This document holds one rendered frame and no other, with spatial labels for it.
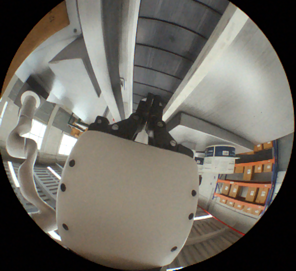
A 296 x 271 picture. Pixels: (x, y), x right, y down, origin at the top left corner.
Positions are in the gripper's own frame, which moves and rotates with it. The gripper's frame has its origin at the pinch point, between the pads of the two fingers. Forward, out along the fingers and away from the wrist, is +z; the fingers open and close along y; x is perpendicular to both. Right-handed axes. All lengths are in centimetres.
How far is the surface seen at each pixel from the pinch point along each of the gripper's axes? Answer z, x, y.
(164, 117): 5.2, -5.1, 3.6
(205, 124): 15.1, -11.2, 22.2
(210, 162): 6.9, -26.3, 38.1
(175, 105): 3.4, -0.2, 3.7
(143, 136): 0.2, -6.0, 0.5
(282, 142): 58, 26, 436
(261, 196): -70, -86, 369
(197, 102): 13.7, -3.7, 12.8
